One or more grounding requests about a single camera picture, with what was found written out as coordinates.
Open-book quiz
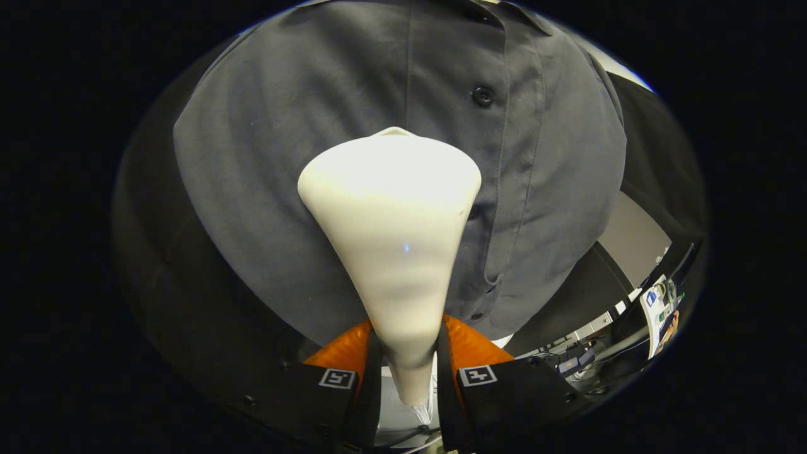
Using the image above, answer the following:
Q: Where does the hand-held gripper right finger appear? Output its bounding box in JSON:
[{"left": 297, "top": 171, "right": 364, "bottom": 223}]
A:
[{"left": 436, "top": 313, "right": 590, "bottom": 453}]

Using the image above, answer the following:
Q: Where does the computer monitor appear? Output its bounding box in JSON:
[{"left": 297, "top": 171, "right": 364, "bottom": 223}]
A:
[{"left": 640, "top": 238, "right": 710, "bottom": 303}]

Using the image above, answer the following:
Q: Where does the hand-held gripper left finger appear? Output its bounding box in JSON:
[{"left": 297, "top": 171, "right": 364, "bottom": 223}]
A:
[{"left": 230, "top": 318, "right": 384, "bottom": 451}]

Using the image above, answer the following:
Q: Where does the grey button-up shirt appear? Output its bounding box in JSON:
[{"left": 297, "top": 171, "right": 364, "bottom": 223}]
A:
[{"left": 173, "top": 0, "right": 628, "bottom": 347}]

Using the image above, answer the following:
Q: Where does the grey cabinet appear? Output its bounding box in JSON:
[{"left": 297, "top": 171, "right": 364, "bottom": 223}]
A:
[{"left": 504, "top": 191, "right": 672, "bottom": 360}]

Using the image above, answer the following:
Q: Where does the white desk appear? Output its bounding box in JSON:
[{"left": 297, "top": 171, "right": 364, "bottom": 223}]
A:
[{"left": 639, "top": 274, "right": 685, "bottom": 360}]

